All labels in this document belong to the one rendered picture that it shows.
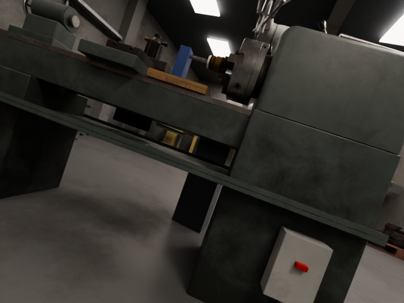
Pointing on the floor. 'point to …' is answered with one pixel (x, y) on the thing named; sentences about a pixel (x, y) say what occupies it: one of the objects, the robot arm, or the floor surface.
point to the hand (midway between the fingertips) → (261, 24)
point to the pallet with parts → (395, 244)
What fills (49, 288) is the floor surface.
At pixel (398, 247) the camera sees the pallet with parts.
